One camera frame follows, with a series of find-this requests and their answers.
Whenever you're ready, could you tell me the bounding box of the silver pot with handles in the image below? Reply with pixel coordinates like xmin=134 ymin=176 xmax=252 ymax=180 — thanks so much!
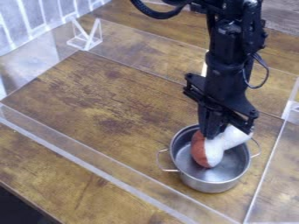
xmin=158 ymin=124 xmax=262 ymax=193

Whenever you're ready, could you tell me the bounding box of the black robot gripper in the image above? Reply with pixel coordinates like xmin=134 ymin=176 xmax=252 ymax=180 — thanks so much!
xmin=184 ymin=66 xmax=260 ymax=140

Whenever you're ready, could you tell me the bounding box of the clear acrylic triangle bracket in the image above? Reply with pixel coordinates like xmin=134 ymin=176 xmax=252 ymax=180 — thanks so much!
xmin=67 ymin=18 xmax=103 ymax=51

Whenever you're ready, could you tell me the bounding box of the plush mushroom brown white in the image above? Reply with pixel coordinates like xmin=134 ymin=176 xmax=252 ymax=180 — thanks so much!
xmin=192 ymin=125 xmax=254 ymax=168

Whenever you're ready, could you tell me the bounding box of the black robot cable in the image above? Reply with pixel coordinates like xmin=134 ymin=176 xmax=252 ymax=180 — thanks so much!
xmin=130 ymin=0 xmax=193 ymax=21

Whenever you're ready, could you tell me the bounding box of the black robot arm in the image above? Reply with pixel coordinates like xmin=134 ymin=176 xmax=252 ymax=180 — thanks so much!
xmin=163 ymin=0 xmax=268 ymax=139

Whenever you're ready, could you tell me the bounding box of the clear acrylic enclosure panel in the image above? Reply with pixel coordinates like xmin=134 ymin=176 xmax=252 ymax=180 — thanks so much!
xmin=0 ymin=103 xmax=299 ymax=224

